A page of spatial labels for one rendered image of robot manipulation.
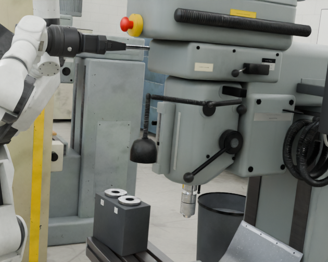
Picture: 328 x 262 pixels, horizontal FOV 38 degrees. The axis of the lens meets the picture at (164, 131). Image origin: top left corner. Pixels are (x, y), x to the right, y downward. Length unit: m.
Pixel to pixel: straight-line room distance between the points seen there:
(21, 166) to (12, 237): 1.35
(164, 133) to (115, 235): 0.62
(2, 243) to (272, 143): 0.97
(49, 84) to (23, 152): 1.53
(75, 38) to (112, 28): 9.74
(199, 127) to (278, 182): 0.49
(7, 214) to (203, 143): 0.78
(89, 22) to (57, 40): 9.55
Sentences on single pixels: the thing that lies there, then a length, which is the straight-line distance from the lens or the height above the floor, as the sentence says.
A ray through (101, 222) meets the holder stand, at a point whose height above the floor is 1.00.
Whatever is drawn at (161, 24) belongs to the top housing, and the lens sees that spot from 1.25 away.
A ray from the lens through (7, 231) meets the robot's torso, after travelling 1.79.
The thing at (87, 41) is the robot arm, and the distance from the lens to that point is 1.39.
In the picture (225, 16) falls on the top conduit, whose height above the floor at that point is 1.80.
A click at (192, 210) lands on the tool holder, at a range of 1.51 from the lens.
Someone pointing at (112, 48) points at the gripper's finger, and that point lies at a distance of 1.41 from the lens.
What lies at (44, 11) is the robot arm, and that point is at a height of 1.79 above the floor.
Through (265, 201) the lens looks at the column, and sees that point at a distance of 1.80.
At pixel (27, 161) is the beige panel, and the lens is 3.11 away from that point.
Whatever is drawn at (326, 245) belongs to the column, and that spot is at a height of 1.11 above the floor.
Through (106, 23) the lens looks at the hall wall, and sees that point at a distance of 11.06.
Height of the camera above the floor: 1.71
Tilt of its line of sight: 10 degrees down
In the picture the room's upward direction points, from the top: 5 degrees clockwise
